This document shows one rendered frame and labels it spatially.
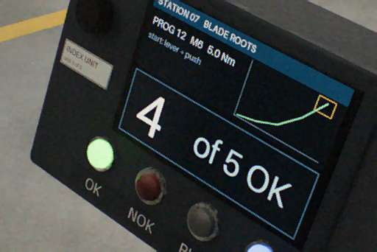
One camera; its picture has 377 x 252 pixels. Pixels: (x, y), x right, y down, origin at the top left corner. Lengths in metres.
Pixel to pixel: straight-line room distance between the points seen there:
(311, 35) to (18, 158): 2.02
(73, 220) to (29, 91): 0.66
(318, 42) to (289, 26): 0.02
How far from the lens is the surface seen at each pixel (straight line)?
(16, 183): 2.39
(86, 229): 2.24
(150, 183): 0.57
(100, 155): 0.60
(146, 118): 0.58
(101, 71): 0.60
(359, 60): 0.49
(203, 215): 0.55
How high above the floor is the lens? 1.47
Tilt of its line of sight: 32 degrees down
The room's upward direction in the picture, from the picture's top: 10 degrees clockwise
